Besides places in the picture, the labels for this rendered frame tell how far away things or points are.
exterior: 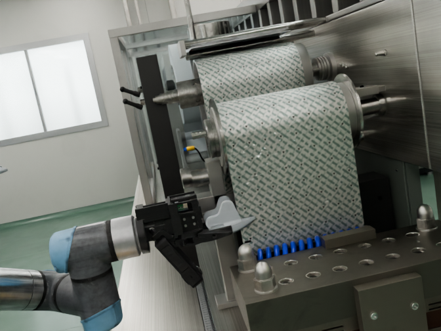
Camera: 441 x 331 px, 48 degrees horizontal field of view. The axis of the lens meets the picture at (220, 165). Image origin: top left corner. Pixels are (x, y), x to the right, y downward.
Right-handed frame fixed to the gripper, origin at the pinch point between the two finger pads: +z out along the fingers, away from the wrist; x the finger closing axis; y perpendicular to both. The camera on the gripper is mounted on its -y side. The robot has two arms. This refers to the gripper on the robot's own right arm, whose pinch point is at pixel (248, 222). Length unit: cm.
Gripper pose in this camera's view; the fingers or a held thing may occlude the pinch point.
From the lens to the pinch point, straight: 92.9
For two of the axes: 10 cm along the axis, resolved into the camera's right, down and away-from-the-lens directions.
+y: -1.8, -9.7, -1.7
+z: 9.7, -2.0, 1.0
